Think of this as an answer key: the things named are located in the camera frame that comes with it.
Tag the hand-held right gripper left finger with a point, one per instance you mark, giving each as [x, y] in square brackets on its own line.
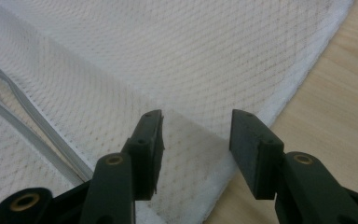
[143, 155]

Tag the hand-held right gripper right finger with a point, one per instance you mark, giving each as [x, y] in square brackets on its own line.
[254, 161]

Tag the white mesh laundry bag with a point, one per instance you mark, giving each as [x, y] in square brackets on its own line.
[167, 62]

